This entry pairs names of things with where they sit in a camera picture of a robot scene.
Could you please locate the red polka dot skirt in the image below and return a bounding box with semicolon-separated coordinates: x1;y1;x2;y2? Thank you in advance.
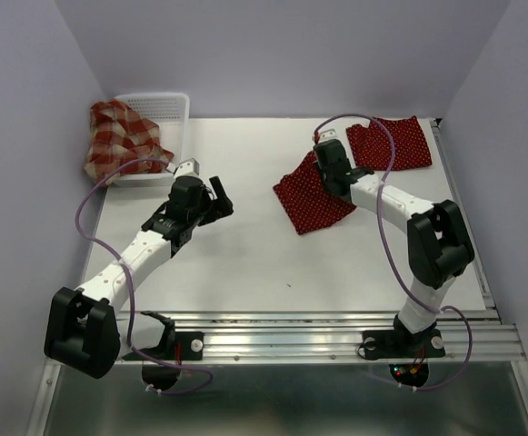
345;116;433;171
273;152;355;235

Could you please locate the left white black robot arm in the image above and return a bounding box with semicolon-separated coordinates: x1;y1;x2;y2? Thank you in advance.
44;175;234;379

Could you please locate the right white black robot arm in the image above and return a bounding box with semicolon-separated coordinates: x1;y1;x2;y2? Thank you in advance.
314;140;474;354

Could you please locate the white plastic basket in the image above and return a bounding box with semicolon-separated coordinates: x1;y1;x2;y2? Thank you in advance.
111;92;190;188

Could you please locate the red cream plaid skirt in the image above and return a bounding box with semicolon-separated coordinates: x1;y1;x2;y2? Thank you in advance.
84;100;174;183

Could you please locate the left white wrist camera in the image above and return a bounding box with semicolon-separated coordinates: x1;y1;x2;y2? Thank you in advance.
168;158;200;178

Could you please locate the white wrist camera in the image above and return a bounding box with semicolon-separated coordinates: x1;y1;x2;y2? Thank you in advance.
168;158;200;178
314;129;338;144

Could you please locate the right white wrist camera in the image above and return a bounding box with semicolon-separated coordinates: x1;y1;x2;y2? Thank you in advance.
314;129;338;144

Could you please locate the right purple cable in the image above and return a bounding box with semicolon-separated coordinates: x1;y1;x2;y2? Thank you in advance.
312;113;474;392

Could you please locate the purple cable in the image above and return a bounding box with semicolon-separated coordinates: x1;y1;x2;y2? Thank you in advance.
75;158;214;395
312;113;474;392

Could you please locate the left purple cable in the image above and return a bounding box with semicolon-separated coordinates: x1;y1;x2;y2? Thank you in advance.
75;158;214;395

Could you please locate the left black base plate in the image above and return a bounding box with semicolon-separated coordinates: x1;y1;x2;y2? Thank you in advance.
140;332;204;362

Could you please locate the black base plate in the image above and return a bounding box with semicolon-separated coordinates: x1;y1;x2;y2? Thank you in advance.
140;332;204;362
356;329;446;361

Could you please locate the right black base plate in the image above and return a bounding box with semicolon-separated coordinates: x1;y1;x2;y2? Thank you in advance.
356;329;446;361

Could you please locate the aluminium rail frame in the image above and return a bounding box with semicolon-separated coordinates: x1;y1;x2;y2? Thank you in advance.
29;118;528;435

